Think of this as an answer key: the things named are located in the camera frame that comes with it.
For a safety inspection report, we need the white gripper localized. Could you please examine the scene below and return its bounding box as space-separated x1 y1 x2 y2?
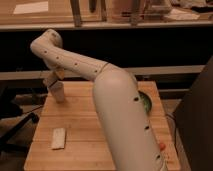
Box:
43 68 65 87

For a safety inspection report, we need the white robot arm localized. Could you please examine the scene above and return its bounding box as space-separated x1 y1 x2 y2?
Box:
30 29 168 171

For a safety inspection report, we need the white ceramic cup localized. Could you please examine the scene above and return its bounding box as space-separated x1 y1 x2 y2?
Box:
48 81 65 103

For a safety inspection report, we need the white cloth sponge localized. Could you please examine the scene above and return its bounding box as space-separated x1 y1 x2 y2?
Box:
51 128 66 150

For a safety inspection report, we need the black office chair base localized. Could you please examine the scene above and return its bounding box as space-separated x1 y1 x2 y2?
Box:
0 88 39 154

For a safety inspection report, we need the white paper sheet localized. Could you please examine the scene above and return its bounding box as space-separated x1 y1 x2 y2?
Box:
13 1 49 14

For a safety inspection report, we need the green bowl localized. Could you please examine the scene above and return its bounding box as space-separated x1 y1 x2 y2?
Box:
139 91 152 116

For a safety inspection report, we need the small orange object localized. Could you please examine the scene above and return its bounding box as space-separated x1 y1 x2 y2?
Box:
159 142 166 151

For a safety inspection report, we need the dark panel at right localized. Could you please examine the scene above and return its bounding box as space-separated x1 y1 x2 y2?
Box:
174 56 213 171

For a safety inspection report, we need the wooden frame post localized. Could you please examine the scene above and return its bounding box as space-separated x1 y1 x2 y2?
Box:
70 0 82 27

